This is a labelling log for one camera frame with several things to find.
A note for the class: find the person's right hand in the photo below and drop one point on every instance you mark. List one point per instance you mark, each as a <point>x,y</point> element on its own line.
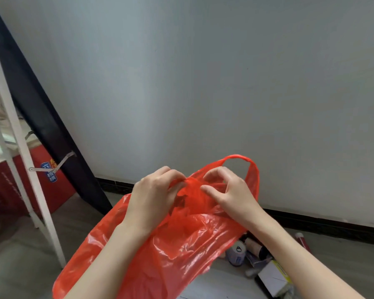
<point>240,199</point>

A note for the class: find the person's left hand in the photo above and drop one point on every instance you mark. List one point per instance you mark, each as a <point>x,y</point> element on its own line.
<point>152,199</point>

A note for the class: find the brown bottle black cap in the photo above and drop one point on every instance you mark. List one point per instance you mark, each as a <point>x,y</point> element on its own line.
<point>255,247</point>

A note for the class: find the red plastic bag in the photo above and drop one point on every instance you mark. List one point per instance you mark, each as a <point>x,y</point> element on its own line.
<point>180,246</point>

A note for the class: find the lavender drink can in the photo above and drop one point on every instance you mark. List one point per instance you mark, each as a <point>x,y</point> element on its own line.
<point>236,253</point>

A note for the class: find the small red bottle white cap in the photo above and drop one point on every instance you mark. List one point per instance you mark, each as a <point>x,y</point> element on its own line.
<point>302,242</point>

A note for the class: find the white box yellow edge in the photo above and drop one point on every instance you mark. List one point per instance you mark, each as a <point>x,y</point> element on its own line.
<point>272,278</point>

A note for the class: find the black slab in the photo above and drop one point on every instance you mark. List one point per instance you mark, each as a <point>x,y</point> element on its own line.
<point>263,289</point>

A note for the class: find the person's right forearm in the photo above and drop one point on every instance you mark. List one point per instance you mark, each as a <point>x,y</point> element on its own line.
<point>305,267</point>

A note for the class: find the person's left forearm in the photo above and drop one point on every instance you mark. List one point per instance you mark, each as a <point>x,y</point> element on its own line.
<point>106,267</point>

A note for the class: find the red cardboard box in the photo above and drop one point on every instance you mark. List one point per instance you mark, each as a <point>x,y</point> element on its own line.
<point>60,189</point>

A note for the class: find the black leaning board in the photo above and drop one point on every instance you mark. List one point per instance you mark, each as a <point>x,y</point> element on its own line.
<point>40,115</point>

